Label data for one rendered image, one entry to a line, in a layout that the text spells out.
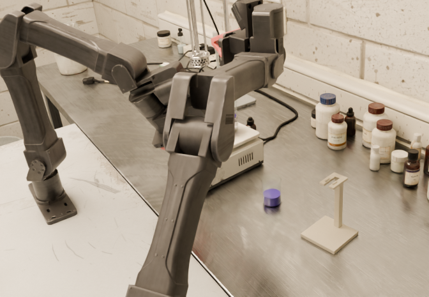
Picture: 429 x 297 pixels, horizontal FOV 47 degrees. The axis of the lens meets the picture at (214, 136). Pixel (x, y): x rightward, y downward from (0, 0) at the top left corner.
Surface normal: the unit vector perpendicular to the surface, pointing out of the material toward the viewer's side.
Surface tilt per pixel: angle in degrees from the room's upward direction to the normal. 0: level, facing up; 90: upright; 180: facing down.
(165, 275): 45
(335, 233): 0
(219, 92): 54
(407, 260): 0
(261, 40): 89
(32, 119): 90
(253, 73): 86
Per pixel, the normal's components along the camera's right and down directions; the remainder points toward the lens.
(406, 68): -0.85, 0.31
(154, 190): -0.09, -0.88
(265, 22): -0.43, 0.44
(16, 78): -0.14, 0.65
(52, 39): -0.18, 0.43
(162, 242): -0.37, -0.31
